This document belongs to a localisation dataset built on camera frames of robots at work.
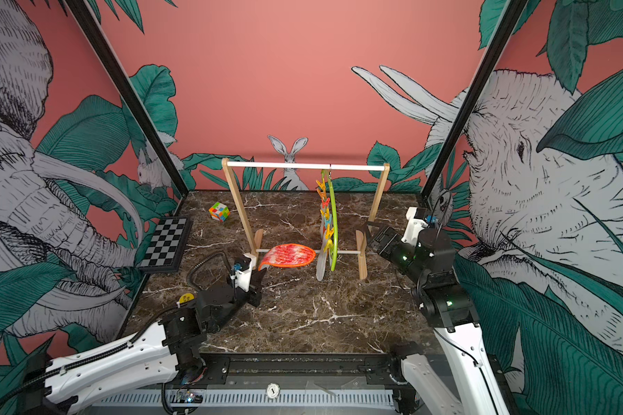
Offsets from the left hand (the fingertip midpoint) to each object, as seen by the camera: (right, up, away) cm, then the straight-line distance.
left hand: (267, 267), depth 73 cm
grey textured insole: (+16, +6, 0) cm, 17 cm away
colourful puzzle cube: (-28, +17, +34) cm, 47 cm away
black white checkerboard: (-44, +3, +24) cm, 51 cm away
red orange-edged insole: (+7, +5, -11) cm, 14 cm away
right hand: (+28, +13, -9) cm, 32 cm away
